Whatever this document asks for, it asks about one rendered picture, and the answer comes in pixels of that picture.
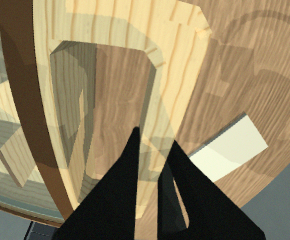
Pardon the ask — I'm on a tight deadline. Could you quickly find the wooden maze board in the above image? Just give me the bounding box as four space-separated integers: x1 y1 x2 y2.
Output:
0 0 212 227

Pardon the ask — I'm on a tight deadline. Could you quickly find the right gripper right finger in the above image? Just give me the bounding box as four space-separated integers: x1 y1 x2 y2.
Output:
157 140 266 240

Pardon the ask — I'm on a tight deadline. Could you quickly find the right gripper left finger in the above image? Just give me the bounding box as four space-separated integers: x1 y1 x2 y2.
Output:
51 127 140 240

